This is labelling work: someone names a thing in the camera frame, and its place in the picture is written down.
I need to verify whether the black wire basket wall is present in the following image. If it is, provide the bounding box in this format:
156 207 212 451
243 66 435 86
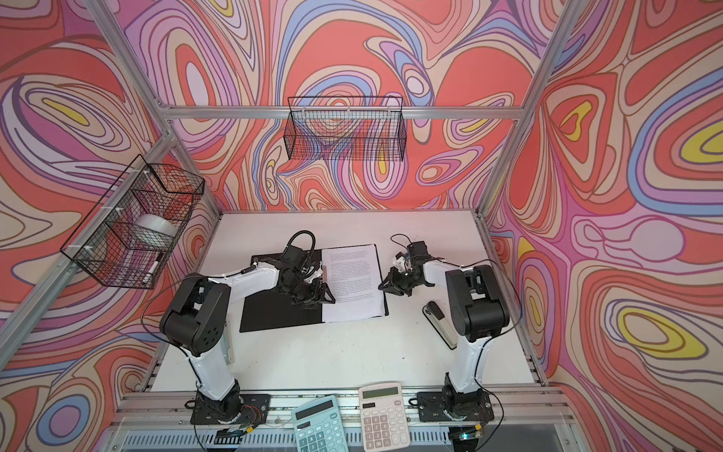
284 95 408 162
60 156 205 290

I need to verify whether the light blue stapler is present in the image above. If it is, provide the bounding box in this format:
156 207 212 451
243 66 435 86
221 320 235 365

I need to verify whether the beige black stapler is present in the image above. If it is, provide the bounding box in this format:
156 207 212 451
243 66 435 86
422 301 459 350

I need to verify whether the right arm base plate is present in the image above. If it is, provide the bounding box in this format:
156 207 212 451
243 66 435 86
410 387 495 442

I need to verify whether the black wire basket back wall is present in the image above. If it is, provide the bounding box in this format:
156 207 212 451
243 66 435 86
284 95 408 162

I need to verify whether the black marker pen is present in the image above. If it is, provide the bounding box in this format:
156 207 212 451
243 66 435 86
142 252 164 287

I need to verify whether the pink white calculator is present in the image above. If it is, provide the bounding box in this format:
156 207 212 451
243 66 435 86
359 382 412 452

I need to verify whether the black wire basket left wall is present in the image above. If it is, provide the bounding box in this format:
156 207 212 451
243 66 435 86
60 156 205 290

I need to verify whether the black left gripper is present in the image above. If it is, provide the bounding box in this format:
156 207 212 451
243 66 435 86
281 276 337 310

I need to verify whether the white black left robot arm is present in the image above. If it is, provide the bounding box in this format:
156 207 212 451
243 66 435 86
159 259 336 424

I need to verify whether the blue folder with black inside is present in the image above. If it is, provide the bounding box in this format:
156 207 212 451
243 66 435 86
239 244 390 333

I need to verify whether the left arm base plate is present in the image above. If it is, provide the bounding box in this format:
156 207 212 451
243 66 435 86
185 392 271 446

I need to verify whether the teal calculator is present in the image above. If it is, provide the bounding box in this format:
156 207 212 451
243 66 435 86
291 395 348 452

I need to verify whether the white tape roll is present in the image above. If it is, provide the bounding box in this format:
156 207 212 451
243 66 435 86
133 214 177 243

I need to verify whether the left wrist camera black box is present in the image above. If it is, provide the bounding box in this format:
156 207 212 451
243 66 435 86
281 230 322 279

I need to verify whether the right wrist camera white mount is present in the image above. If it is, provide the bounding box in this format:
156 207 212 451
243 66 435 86
394 241 435 272

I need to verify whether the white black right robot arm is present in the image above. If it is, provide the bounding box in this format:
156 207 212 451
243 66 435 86
378 259 510 422

